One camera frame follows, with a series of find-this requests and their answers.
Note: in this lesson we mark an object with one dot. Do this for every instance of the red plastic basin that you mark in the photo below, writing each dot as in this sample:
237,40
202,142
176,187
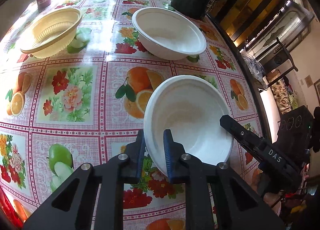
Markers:
9,217

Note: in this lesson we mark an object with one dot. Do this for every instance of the white paper bowl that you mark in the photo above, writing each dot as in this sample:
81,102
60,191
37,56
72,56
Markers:
167,34
190,108

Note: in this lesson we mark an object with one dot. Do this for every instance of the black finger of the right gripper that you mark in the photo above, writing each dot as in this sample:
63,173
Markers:
269,156

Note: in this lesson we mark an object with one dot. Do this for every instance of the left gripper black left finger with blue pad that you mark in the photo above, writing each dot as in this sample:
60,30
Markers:
92,197

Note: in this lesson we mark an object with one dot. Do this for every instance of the floral fruit tablecloth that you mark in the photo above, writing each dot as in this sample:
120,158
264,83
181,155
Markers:
86,103

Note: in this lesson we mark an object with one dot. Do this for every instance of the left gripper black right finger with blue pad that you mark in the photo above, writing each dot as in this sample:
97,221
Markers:
216,197

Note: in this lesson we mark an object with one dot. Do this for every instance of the dark wooden chair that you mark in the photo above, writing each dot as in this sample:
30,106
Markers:
274,60

